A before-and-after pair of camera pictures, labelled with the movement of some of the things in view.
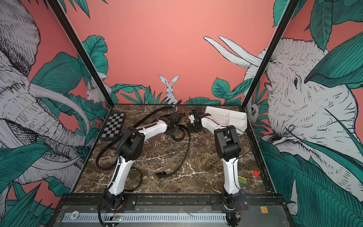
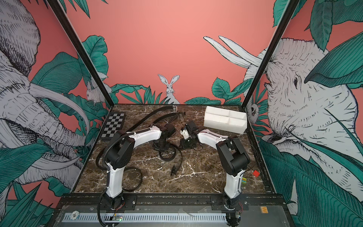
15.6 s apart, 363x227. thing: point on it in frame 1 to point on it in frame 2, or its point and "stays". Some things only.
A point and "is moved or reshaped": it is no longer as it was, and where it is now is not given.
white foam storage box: x=220 y=117 stays
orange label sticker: x=264 y=210 stays
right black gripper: x=190 y=128 to x=184 y=144
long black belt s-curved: x=183 y=136 is moved or reshaped
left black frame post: x=82 y=52 stays
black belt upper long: x=124 y=133 stays
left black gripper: x=177 y=130 to x=156 y=144
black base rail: x=97 y=200 stays
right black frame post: x=280 y=30 stays
